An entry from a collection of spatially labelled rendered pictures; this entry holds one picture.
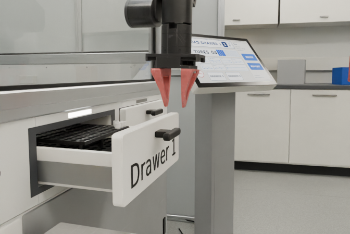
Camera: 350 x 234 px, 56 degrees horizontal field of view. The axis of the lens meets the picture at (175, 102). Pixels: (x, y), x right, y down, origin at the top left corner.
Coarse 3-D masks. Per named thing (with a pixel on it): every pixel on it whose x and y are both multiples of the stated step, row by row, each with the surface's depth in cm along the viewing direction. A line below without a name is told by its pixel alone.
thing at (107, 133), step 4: (120, 128) 70; (124, 128) 71; (108, 132) 65; (112, 132) 65; (92, 136) 61; (96, 136) 61; (100, 136) 61; (104, 136) 62; (108, 136) 64; (80, 140) 57; (84, 140) 57; (88, 140) 57; (92, 140) 58; (96, 140) 59; (76, 144) 56; (80, 144) 56; (84, 144) 56
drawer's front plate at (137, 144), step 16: (128, 128) 53; (144, 128) 55; (160, 128) 63; (112, 144) 48; (128, 144) 49; (144, 144) 56; (160, 144) 63; (176, 144) 74; (112, 160) 48; (128, 160) 49; (144, 160) 56; (160, 160) 64; (176, 160) 74; (112, 176) 48; (128, 176) 50; (144, 176) 56; (112, 192) 48; (128, 192) 50
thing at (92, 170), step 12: (48, 156) 54; (60, 156) 53; (72, 156) 52; (84, 156) 52; (96, 156) 51; (108, 156) 50; (48, 168) 53; (60, 168) 53; (72, 168) 52; (84, 168) 51; (96, 168) 51; (108, 168) 50; (48, 180) 54; (60, 180) 53; (72, 180) 52; (84, 180) 52; (96, 180) 51; (108, 180) 50
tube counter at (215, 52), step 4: (212, 52) 150; (216, 52) 151; (220, 52) 153; (224, 52) 155; (228, 52) 157; (232, 52) 158; (236, 52) 160; (228, 56) 154; (232, 56) 156; (236, 56) 158
